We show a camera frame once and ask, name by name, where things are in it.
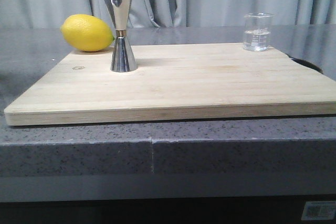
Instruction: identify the steel hourglass jigger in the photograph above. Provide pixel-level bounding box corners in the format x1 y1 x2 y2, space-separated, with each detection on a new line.
104 0 138 73

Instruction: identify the small glass beaker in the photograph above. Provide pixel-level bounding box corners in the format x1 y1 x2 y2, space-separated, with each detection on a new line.
243 13 274 52

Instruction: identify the yellow lemon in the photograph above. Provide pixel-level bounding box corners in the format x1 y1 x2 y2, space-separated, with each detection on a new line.
60 14 114 52

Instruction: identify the wooden cutting board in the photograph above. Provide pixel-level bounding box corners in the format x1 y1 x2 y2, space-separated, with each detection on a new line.
4 43 335 126

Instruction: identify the white QR label sticker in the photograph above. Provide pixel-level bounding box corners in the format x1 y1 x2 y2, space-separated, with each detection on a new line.
301 201 335 221

